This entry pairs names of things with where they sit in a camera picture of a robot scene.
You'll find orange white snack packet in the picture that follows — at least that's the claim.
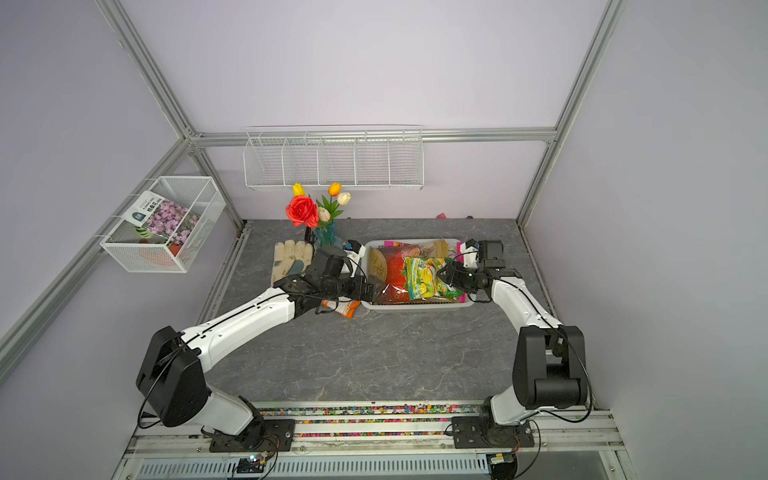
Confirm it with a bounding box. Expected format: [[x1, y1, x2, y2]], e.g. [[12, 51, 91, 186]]
[[321, 300, 361, 319]]

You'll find white plastic basket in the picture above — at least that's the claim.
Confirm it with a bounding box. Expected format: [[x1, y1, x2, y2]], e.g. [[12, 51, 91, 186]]
[[360, 238, 468, 311]]

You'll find green candy packet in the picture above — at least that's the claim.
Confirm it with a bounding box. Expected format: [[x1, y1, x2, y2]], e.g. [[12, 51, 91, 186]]
[[405, 257, 463, 300]]

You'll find gold candy bag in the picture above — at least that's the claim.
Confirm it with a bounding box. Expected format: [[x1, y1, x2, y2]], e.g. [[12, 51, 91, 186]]
[[367, 239, 456, 305]]

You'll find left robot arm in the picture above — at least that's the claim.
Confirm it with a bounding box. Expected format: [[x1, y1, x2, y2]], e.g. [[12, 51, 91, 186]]
[[136, 269, 375, 437]]

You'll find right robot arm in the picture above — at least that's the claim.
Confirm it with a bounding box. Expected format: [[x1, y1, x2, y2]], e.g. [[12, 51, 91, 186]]
[[437, 261, 592, 427]]

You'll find cream work glove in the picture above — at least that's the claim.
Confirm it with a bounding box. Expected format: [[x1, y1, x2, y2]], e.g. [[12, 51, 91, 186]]
[[270, 240, 314, 285]]

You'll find glass vase with flowers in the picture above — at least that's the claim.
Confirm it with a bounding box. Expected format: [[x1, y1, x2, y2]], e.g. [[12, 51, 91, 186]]
[[285, 182, 352, 248]]

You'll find purple flower seed packet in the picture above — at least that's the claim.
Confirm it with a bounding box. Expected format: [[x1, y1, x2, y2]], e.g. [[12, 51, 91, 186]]
[[121, 191, 200, 247]]

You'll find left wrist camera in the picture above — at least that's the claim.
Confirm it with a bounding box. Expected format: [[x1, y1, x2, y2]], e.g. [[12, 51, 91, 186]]
[[310, 240, 366, 277]]

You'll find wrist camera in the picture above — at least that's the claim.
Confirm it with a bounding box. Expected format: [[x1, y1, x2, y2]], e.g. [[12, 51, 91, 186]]
[[456, 239, 506, 269], [310, 240, 366, 277]]

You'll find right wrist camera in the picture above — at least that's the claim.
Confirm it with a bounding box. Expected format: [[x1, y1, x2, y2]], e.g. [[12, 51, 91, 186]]
[[456, 239, 506, 269]]

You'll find white wire wall shelf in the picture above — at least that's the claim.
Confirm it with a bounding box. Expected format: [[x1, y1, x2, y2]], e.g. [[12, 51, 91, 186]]
[[242, 124, 425, 190]]

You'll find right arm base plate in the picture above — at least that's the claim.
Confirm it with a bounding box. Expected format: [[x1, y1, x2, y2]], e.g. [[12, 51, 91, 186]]
[[448, 416, 535, 449]]

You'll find aluminium mounting rail frame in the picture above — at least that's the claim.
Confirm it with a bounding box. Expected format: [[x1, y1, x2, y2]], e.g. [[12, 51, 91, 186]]
[[115, 400, 636, 479]]

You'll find white wire side basket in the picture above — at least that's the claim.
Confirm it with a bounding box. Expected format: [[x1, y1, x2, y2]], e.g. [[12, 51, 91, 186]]
[[100, 176, 226, 274]]

